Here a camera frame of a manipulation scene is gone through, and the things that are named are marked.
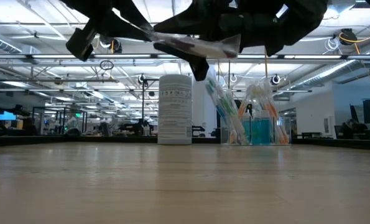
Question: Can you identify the blue lit monitor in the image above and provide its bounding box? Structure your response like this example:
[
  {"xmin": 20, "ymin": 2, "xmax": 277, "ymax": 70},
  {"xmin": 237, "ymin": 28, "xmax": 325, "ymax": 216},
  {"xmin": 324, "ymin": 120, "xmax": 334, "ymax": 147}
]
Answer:
[{"xmin": 0, "ymin": 110, "xmax": 18, "ymax": 122}]

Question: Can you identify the clear acrylic organizer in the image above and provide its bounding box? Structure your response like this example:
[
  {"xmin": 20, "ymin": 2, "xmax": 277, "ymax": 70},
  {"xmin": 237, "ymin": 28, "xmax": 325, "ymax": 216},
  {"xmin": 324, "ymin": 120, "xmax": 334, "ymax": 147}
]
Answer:
[{"xmin": 220, "ymin": 116, "xmax": 292, "ymax": 147}]

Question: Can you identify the yellow cable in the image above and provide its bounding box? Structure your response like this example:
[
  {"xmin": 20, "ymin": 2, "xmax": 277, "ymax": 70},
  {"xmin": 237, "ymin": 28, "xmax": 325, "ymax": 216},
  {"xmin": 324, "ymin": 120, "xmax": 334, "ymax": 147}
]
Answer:
[{"xmin": 263, "ymin": 46, "xmax": 269, "ymax": 83}]

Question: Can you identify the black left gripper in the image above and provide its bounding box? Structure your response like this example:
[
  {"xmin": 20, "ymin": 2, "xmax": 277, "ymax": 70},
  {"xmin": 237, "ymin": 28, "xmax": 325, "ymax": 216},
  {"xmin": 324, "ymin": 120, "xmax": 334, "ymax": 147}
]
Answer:
[{"xmin": 59, "ymin": 0, "xmax": 156, "ymax": 62}]

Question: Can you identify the orange toothbrush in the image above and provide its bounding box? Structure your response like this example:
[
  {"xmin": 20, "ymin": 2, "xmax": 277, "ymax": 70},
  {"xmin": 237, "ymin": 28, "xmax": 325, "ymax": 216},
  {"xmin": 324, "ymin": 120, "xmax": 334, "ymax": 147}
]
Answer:
[
  {"xmin": 274, "ymin": 123, "xmax": 290, "ymax": 146},
  {"xmin": 259, "ymin": 82, "xmax": 285, "ymax": 146}
]

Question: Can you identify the green toothbrush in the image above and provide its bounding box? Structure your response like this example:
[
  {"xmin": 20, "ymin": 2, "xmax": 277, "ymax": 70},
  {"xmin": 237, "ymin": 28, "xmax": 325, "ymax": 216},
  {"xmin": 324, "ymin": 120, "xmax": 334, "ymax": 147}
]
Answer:
[{"xmin": 216, "ymin": 88, "xmax": 249, "ymax": 146}]

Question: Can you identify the blue toothbrush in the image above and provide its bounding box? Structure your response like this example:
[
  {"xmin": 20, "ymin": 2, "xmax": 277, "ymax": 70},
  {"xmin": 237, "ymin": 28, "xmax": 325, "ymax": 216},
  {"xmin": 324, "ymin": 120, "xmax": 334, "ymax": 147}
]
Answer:
[{"xmin": 205, "ymin": 76, "xmax": 236, "ymax": 146}]

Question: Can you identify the purple toothbrush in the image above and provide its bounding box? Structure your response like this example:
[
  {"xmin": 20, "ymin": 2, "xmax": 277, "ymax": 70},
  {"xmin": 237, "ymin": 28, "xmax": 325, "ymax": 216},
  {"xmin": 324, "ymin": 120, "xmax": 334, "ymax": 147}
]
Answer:
[{"xmin": 152, "ymin": 30, "xmax": 243, "ymax": 60}]

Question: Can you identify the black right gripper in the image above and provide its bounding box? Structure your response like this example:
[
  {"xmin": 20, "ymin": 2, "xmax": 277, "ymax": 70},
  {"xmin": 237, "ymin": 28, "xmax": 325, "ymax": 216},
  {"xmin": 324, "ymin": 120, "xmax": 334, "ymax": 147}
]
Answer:
[{"xmin": 153, "ymin": 0, "xmax": 328, "ymax": 82}]

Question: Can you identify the white wipes canister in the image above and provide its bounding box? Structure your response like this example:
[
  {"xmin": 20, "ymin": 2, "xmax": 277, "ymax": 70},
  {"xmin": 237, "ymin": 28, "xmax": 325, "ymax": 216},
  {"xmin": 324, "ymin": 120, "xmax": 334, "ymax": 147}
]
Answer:
[{"xmin": 157, "ymin": 73, "xmax": 193, "ymax": 146}]

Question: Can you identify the silver ventilation duct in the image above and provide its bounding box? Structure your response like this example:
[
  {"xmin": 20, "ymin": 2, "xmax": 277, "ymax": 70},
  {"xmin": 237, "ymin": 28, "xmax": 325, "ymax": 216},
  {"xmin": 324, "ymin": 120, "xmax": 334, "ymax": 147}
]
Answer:
[
  {"xmin": 292, "ymin": 46, "xmax": 370, "ymax": 88},
  {"xmin": 0, "ymin": 30, "xmax": 41, "ymax": 56}
]

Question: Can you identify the black aluminium table frame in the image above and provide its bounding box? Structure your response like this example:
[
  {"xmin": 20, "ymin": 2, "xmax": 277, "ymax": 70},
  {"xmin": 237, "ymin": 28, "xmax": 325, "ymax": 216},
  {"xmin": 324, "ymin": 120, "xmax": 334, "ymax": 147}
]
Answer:
[{"xmin": 0, "ymin": 135, "xmax": 370, "ymax": 152}]

